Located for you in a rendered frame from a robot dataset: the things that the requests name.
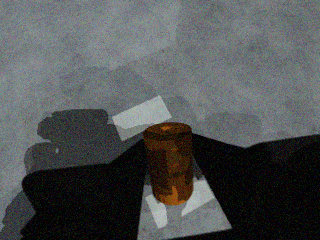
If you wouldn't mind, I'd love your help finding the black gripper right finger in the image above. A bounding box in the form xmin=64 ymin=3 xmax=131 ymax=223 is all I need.
xmin=192 ymin=133 xmax=320 ymax=228

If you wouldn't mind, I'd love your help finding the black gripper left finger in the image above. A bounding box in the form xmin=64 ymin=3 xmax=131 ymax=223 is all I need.
xmin=22 ymin=139 xmax=147 ymax=240

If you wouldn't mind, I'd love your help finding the orange knob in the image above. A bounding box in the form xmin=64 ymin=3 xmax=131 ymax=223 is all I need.
xmin=143 ymin=122 xmax=194 ymax=206

